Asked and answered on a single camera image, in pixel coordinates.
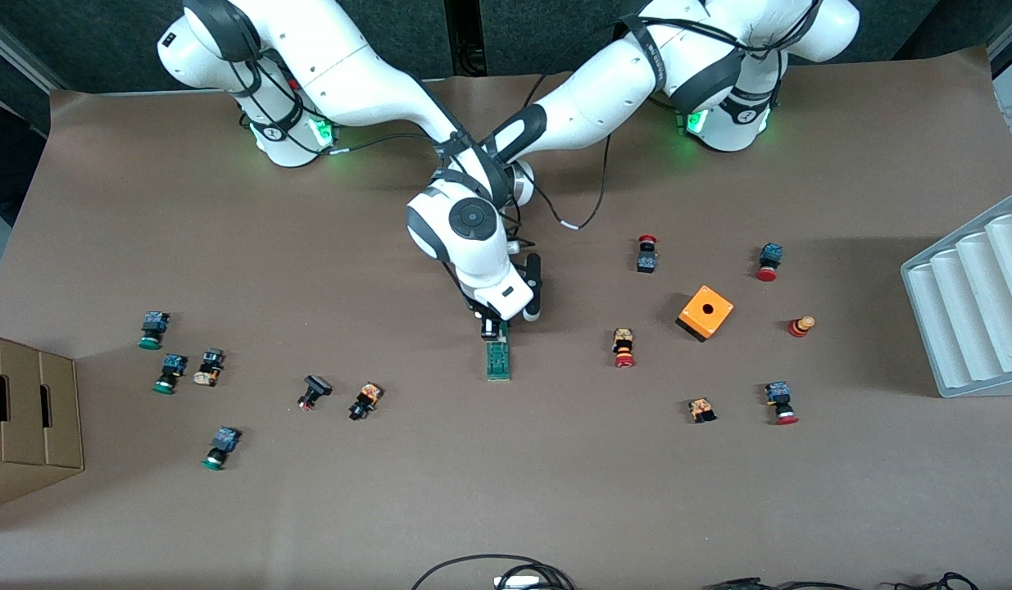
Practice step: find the black square button red base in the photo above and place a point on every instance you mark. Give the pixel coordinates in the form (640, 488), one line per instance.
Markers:
(315, 385)

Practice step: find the orange button enclosure box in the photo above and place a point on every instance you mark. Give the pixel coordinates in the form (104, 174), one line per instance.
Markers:
(719, 311)

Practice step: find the red button with orange block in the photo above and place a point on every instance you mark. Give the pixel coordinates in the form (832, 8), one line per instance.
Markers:
(623, 340)

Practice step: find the red and yellow knob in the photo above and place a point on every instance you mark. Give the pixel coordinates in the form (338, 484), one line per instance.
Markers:
(799, 328)

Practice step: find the brown paper table cover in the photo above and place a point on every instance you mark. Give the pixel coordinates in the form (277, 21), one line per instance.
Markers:
(506, 492)

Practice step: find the white ridged plastic tray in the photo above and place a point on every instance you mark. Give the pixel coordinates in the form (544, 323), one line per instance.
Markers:
(973, 311)

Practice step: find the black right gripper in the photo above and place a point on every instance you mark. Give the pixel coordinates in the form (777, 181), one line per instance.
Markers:
(483, 312)

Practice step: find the red button with blue block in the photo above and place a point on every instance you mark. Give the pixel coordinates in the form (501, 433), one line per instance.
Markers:
(771, 254)
(778, 392)

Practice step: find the green button with blue block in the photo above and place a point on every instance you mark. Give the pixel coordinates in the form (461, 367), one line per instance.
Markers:
(224, 440)
(172, 366)
(153, 324)

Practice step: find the black button with orange block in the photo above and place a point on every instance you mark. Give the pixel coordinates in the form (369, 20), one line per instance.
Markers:
(368, 396)

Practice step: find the small orange contact block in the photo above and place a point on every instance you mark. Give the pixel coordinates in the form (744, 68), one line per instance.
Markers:
(701, 408)

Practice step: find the brown cardboard box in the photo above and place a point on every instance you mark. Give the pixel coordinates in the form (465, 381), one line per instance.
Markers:
(30, 410)

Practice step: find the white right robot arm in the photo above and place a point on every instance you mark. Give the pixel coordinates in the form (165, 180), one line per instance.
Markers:
(350, 74)

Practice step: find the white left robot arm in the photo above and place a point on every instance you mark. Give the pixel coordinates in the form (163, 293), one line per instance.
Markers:
(620, 74)

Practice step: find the white plug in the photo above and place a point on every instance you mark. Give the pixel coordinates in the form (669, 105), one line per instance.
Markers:
(518, 582)

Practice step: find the red button with black block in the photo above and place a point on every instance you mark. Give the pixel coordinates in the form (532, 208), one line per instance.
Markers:
(646, 262)

